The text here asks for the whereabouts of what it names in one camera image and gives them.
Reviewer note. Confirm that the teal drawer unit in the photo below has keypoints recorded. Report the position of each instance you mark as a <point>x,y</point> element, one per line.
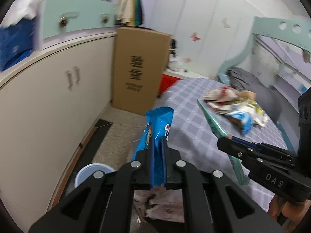
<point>80,14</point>

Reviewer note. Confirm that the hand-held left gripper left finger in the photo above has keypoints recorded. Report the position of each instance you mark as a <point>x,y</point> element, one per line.
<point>145,170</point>

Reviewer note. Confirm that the white butterfly sticker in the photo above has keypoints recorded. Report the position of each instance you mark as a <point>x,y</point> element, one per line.
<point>226,22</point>

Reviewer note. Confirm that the blue shopping bag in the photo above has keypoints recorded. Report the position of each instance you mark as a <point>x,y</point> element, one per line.
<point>14,46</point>

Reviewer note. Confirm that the red storage box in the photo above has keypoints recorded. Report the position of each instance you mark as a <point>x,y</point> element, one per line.
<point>168,85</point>

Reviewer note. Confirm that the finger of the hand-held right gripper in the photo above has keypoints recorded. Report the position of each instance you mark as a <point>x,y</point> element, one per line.
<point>233,149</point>
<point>277,154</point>

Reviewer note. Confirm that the blue snack wrapper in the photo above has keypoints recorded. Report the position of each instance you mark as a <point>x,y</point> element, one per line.
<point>158,131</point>

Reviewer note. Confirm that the pile of snack packets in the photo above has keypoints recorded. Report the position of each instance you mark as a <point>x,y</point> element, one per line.
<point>257,111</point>

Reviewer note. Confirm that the cream floor cabinet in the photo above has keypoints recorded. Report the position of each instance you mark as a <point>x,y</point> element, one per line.
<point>36,116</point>

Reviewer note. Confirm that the teal bed frame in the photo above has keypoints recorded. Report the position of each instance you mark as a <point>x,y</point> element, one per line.
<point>267,26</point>

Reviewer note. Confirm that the person's right hand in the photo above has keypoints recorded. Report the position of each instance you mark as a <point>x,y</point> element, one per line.
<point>289,211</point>

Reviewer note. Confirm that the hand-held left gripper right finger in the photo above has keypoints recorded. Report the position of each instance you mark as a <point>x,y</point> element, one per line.
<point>173,170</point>

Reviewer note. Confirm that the teal packet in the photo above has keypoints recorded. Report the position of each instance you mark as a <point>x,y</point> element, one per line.
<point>213,126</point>

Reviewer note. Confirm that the red white crumpled wrapper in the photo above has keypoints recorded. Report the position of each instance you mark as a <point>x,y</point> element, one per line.
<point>221,97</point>

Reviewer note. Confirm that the grey checked bed sheet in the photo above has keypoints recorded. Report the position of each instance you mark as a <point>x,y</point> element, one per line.
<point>187,126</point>

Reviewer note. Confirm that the white plastic bag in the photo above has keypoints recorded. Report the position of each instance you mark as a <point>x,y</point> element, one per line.
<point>21,2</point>

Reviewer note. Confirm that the green hanging garment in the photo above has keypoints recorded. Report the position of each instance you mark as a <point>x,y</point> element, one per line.
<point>139,4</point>

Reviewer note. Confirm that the beige hanging garment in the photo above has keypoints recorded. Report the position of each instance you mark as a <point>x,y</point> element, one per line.
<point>126,2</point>

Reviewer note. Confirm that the pink butterfly sticker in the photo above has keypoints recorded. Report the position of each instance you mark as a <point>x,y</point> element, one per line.
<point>195,37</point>

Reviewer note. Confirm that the white plastic bucket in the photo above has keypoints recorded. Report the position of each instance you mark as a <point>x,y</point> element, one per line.
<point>90,172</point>

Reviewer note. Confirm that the white wardrobe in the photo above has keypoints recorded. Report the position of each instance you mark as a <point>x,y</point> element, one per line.
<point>206,9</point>

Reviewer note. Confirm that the brown cardboard box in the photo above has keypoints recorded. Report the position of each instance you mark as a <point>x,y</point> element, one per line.
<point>141,70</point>

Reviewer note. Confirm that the blue white crumpled wrapper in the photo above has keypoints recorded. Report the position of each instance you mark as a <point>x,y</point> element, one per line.
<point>243,122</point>

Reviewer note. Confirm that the grey pillow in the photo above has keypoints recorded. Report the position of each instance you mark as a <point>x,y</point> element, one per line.
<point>257,87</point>

